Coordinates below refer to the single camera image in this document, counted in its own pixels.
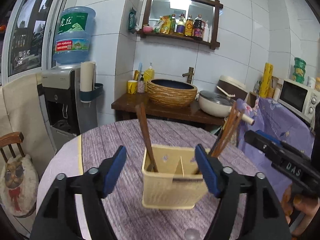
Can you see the yellow soap bottle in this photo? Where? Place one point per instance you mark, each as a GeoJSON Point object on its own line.
{"type": "Point", "coordinates": [149, 73]}

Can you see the yellow oil bottle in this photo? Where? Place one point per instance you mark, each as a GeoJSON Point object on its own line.
{"type": "Point", "coordinates": [166, 24]}

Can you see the pink bowl on shelf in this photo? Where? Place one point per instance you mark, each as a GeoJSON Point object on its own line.
{"type": "Point", "coordinates": [147, 29]}

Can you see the dark wooden counter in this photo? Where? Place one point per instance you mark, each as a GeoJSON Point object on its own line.
{"type": "Point", "coordinates": [192, 115]}

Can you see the yellow mug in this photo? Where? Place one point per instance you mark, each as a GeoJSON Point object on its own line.
{"type": "Point", "coordinates": [132, 86]}

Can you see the brown chopsticks bundle in holder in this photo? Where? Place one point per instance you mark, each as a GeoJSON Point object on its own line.
{"type": "Point", "coordinates": [227, 131]}

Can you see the woven basin sink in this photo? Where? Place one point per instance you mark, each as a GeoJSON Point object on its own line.
{"type": "Point", "coordinates": [170, 93]}

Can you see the green stacked cups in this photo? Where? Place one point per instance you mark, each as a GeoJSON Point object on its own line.
{"type": "Point", "coordinates": [299, 70]}

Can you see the rice cooker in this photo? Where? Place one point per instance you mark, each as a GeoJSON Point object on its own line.
{"type": "Point", "coordinates": [233, 86]}

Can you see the purple striped tablecloth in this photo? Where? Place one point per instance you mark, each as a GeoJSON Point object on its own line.
{"type": "Point", "coordinates": [126, 214]}

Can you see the white pot with lid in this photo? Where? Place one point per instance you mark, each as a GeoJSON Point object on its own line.
{"type": "Point", "coordinates": [215, 104]}

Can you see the brass faucet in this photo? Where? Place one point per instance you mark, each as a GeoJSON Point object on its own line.
{"type": "Point", "coordinates": [189, 75]}

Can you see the brown wooden chopstick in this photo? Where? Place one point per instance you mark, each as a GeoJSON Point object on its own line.
{"type": "Point", "coordinates": [141, 115]}

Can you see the yellow box roll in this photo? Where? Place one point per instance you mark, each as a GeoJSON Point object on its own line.
{"type": "Point", "coordinates": [266, 80]}

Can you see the water dispenser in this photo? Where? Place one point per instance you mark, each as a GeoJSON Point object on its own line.
{"type": "Point", "coordinates": [68, 116]}

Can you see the green hanging packet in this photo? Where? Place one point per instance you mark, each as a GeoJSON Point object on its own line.
{"type": "Point", "coordinates": [132, 21]}

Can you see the cream plastic utensil holder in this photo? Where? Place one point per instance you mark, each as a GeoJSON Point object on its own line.
{"type": "Point", "coordinates": [176, 185]}

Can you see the dark soy sauce bottle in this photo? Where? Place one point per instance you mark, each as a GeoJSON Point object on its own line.
{"type": "Point", "coordinates": [198, 28]}

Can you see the blue water jug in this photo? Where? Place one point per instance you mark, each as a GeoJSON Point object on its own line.
{"type": "Point", "coordinates": [73, 38]}

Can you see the wooden framed mirror shelf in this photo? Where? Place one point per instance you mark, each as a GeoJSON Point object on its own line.
{"type": "Point", "coordinates": [183, 14]}

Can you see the wooden chair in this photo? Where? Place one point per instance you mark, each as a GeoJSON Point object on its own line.
{"type": "Point", "coordinates": [8, 140]}

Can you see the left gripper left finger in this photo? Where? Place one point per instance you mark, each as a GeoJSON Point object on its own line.
{"type": "Point", "coordinates": [116, 164]}

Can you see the cat print cushion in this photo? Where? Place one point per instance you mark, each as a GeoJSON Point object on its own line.
{"type": "Point", "coordinates": [19, 185]}

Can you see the window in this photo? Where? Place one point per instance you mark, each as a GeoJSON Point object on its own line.
{"type": "Point", "coordinates": [29, 38]}

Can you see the right hand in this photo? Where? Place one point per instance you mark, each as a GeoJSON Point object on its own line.
{"type": "Point", "coordinates": [306, 205]}

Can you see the purple floral cloth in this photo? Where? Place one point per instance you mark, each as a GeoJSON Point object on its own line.
{"type": "Point", "coordinates": [277, 121]}

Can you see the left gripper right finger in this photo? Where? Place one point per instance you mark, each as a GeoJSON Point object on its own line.
{"type": "Point", "coordinates": [206, 165]}

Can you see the white microwave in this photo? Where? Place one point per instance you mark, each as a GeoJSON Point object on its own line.
{"type": "Point", "coordinates": [300, 99]}

